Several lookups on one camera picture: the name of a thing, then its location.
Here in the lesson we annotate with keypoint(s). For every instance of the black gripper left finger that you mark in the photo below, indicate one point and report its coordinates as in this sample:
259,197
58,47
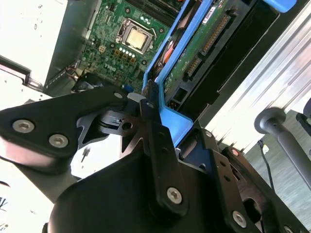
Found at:
48,116

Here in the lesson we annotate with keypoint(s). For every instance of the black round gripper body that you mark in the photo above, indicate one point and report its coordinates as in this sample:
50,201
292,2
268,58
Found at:
109,199

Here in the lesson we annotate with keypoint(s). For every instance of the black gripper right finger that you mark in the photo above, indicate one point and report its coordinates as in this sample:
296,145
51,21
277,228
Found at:
226,174

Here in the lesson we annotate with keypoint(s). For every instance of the hard disk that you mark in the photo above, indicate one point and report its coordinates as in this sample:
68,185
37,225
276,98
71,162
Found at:
194,60

